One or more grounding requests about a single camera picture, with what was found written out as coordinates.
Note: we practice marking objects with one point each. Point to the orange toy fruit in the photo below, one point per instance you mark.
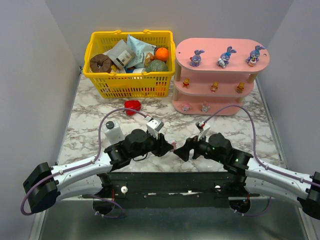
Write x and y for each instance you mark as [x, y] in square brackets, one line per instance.
[162, 54]

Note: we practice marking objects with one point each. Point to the purple bunny toy blue bow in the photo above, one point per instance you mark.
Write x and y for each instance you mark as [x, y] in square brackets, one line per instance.
[224, 59]

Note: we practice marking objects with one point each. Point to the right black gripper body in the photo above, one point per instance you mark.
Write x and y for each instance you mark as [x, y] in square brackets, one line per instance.
[194, 149]

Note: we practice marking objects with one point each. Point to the purple bunny toy with cake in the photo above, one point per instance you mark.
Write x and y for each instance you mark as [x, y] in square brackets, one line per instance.
[254, 55]

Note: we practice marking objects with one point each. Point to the pink white toy figure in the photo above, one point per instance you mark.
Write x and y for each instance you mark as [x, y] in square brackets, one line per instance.
[174, 144]

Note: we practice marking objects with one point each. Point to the light blue cassava chips bag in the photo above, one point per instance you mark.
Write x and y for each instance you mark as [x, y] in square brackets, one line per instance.
[142, 51]

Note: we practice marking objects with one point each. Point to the white bottle black cap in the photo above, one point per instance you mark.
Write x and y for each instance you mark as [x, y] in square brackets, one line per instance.
[113, 132]

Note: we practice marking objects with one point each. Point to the pink bunny toy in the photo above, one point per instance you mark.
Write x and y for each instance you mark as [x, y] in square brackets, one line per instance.
[205, 107]

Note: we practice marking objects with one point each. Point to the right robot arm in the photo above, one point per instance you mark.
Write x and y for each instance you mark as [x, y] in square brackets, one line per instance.
[300, 189]

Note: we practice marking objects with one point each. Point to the grey paper pouch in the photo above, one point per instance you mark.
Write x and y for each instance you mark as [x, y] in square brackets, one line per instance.
[121, 54]

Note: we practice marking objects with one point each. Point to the pink three-tier shelf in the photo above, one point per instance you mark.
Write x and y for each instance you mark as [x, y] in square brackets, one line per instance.
[225, 101]

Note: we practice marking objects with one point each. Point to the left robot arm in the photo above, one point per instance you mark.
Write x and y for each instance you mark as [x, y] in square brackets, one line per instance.
[45, 184]

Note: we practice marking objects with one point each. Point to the orange bear toy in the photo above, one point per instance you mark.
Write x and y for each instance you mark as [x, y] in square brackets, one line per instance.
[214, 87]
[240, 88]
[186, 83]

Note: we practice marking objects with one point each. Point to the yellow plastic shopping basket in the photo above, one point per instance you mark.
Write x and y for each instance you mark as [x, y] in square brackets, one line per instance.
[130, 85]

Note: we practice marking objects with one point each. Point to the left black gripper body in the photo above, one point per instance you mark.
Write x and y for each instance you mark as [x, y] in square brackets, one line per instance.
[160, 145]

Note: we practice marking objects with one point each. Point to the green toy melon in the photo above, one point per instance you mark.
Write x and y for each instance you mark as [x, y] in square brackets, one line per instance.
[157, 66]

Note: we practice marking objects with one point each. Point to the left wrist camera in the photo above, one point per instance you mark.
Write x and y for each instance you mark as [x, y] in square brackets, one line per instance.
[154, 126]

